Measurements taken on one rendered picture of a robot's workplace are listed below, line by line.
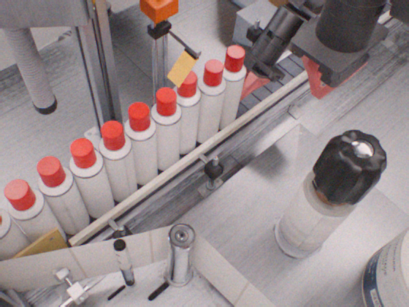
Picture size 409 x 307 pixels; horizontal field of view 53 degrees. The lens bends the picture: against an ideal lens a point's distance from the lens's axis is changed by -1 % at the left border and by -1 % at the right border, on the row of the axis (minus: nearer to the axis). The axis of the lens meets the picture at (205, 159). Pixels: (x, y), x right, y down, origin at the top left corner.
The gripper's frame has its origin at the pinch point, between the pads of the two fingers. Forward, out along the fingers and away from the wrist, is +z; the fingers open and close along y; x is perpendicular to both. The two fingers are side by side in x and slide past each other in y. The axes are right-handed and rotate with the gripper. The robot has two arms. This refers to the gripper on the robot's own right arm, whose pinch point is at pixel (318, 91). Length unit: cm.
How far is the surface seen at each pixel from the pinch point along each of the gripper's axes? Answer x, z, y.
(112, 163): 18.8, 16.9, -20.9
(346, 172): -9.1, 4.2, -4.1
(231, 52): 19.6, 11.1, 6.1
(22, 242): 19.3, 21.5, -38.0
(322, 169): -6.2, 6.8, -4.2
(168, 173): 16.7, 28.2, -11.3
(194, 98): 18.7, 14.9, -3.3
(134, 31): 58, 35, 13
